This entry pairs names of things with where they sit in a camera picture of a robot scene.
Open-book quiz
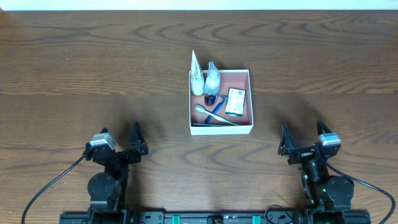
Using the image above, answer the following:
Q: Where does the clear plastic bottle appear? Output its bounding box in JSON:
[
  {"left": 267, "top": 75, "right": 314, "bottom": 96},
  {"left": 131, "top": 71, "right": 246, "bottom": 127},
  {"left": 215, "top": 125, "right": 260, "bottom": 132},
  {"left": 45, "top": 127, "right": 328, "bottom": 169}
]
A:
[{"left": 204, "top": 61, "right": 221, "bottom": 106}]

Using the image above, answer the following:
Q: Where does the blue disposable razor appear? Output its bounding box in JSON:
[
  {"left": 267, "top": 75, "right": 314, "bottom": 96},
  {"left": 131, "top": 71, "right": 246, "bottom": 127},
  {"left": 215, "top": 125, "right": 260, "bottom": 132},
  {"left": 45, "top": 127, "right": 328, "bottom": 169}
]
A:
[{"left": 204, "top": 95, "right": 228, "bottom": 124}]

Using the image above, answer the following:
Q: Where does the green white toothpaste tube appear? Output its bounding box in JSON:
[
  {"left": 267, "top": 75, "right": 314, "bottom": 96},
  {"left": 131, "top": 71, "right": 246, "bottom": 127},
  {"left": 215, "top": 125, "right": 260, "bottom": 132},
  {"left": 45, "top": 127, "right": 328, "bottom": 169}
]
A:
[{"left": 190, "top": 123, "right": 231, "bottom": 128}]

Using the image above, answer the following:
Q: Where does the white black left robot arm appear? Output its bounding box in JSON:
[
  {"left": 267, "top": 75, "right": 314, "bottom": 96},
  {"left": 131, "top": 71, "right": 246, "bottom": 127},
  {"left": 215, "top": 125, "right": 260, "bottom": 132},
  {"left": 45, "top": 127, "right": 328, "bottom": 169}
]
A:
[{"left": 83, "top": 122, "right": 149, "bottom": 223}]

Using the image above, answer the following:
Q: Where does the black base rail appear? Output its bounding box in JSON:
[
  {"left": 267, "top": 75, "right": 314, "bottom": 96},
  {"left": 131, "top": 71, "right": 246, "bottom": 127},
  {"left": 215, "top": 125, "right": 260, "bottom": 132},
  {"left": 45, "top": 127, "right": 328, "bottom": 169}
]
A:
[{"left": 59, "top": 209, "right": 371, "bottom": 224}]

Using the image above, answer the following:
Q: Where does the green white toothbrush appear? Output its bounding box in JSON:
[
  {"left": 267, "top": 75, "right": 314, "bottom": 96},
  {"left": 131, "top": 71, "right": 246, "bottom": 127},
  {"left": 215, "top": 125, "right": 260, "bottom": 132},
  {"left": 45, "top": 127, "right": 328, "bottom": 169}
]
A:
[{"left": 195, "top": 105, "right": 238, "bottom": 126}]

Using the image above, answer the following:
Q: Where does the white box pink interior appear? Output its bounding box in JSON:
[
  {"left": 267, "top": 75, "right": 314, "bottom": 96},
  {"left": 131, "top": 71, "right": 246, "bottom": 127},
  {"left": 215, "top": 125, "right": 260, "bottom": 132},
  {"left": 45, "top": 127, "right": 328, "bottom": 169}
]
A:
[{"left": 188, "top": 69, "right": 254, "bottom": 136}]

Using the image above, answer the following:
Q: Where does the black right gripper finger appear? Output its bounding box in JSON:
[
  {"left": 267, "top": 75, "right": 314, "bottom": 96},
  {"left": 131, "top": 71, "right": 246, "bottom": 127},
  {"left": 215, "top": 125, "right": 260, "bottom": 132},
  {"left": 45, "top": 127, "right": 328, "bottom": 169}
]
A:
[
  {"left": 277, "top": 124, "right": 296, "bottom": 156},
  {"left": 317, "top": 119, "right": 331, "bottom": 135}
]

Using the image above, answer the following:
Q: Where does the white Pantene tube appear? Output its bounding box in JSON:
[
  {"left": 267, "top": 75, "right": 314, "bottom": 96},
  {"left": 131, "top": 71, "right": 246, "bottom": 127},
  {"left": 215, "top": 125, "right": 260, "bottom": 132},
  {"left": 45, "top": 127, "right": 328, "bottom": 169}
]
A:
[{"left": 190, "top": 50, "right": 205, "bottom": 96}]

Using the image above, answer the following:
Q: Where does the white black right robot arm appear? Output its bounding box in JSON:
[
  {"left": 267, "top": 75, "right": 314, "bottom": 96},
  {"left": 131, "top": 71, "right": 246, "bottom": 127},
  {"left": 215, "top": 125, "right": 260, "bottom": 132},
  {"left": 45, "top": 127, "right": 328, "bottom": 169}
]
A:
[{"left": 278, "top": 120, "right": 354, "bottom": 223}]

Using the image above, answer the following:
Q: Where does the green Dettol soap box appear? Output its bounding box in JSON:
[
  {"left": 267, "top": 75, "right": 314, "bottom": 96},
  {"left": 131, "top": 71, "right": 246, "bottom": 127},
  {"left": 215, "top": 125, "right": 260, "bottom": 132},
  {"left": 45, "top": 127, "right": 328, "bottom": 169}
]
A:
[{"left": 225, "top": 88, "right": 246, "bottom": 116}]

